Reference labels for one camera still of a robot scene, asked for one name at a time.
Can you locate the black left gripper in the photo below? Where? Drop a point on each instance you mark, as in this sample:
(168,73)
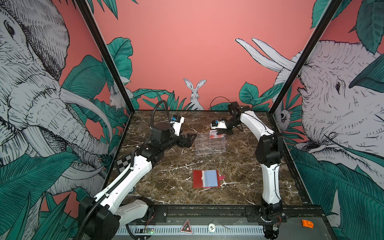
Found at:
(189,142)

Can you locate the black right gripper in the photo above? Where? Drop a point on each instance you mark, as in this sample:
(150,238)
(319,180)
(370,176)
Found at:
(229,132)

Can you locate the clear acrylic compartment organizer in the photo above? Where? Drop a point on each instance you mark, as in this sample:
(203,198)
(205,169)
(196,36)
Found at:
(205,146)

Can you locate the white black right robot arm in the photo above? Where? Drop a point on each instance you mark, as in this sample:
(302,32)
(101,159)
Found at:
(269,153)

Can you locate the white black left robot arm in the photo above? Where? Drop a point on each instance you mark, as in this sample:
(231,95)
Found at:
(101,217)

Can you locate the black white checkerboard calibration board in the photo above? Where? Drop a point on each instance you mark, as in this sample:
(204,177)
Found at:
(123,163)

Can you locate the red warning triangle sticker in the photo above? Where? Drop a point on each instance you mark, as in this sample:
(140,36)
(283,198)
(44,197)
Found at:
(186,228)

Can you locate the round white sticker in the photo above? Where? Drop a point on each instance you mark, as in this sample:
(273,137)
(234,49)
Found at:
(212,228)

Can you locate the white ventilation grille strip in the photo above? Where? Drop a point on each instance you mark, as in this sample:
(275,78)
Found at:
(175,230)

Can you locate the orange small connector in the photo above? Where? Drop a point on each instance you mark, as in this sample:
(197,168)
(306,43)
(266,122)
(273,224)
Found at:
(307,224)

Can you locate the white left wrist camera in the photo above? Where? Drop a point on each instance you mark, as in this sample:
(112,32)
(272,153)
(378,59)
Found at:
(176,123)

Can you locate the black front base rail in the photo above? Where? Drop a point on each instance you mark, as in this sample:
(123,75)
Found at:
(253,213)

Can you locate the black right corner frame post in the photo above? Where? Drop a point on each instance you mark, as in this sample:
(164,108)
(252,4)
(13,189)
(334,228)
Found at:
(323,23)

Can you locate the black corner frame post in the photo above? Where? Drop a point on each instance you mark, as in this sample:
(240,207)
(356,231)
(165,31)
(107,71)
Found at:
(102,46)
(323,23)

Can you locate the black left corner frame post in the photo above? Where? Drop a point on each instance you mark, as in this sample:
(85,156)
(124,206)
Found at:
(102,46)

